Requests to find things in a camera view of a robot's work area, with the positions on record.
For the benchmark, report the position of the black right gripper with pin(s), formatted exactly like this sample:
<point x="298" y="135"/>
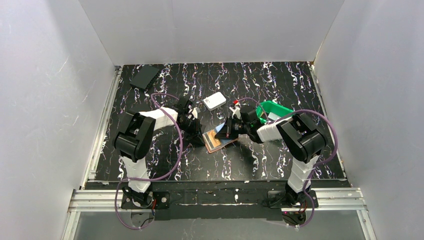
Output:
<point x="228" y="127"/>

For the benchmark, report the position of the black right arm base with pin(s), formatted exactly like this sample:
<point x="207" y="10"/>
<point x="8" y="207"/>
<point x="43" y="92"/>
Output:
<point x="288" y="202"/>

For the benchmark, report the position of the flat black card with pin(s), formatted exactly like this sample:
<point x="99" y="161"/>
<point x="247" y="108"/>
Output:
<point x="130" y="119"/>

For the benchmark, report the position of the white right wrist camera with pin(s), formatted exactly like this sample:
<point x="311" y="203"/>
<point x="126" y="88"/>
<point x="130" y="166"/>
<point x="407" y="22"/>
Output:
<point x="235" y="109"/>

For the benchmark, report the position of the gold striped credit card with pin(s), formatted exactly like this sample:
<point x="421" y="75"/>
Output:
<point x="211" y="142"/>

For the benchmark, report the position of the green plastic bin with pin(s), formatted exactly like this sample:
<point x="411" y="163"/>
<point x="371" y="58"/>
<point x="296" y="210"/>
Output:
<point x="271" y="111"/>

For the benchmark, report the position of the aluminium frame rail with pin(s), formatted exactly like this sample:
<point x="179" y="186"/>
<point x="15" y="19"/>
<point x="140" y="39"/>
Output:
<point x="220" y="210"/>

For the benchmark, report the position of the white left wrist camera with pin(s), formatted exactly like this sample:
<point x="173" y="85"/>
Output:
<point x="194" y="112"/>

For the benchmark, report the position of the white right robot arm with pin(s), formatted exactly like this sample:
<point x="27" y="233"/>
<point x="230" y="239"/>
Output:
<point x="299" y="133"/>

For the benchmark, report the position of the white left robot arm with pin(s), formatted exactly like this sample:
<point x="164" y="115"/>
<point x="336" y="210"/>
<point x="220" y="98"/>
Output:
<point x="136" y="132"/>

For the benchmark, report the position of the white rectangular box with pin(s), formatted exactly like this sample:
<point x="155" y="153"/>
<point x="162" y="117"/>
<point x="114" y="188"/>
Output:
<point x="214" y="101"/>

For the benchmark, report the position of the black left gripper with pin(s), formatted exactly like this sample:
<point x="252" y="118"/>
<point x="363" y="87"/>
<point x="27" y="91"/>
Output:
<point x="193" y="129"/>

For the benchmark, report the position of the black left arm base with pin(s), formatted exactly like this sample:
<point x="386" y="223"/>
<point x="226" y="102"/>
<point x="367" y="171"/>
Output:
<point x="145" y="200"/>

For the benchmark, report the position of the black rectangular box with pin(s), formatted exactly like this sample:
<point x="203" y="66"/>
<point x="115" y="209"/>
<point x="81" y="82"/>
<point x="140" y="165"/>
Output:
<point x="145" y="77"/>

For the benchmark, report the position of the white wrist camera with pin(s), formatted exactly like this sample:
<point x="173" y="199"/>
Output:
<point x="194" y="112"/>
<point x="235" y="109"/>

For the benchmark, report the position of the tan leather card holder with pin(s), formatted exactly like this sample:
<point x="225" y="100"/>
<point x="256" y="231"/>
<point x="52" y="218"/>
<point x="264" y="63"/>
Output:
<point x="224" y="141"/>

